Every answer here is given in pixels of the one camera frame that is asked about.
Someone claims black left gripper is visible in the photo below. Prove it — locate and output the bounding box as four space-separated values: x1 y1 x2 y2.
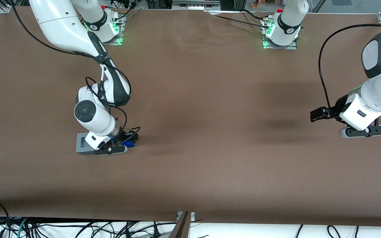
310 94 357 123

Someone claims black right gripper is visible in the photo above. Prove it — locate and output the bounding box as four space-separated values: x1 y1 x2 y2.
110 127 139 146

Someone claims gray square base block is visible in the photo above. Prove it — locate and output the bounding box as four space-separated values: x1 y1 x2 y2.
76 133 104 155

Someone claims brown table cover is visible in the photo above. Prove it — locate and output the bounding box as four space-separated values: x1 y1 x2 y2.
0 6 381 227

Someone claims white power strip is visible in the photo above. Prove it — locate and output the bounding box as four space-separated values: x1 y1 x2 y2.
172 0 221 11

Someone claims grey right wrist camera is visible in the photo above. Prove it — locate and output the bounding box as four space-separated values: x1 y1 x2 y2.
94 144 128 156

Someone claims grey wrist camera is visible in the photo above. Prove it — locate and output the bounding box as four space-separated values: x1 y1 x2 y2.
94 144 128 156
339 125 381 139

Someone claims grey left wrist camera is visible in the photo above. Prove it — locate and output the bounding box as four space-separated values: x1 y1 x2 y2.
339 125 381 139

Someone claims black left arm wrist cable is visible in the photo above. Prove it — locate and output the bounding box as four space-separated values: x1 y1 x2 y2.
318 24 381 117

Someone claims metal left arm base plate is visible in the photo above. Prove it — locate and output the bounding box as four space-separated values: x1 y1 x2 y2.
262 18 298 50

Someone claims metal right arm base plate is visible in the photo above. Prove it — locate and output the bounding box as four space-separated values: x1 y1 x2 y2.
102 13 124 46

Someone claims metal frame post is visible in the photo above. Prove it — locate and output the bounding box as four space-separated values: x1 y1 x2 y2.
169 211 196 238

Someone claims black base power cable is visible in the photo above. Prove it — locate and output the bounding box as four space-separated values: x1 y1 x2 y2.
204 9 273 31

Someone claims teal floor cable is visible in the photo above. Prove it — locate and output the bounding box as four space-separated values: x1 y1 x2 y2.
16 218 29 238

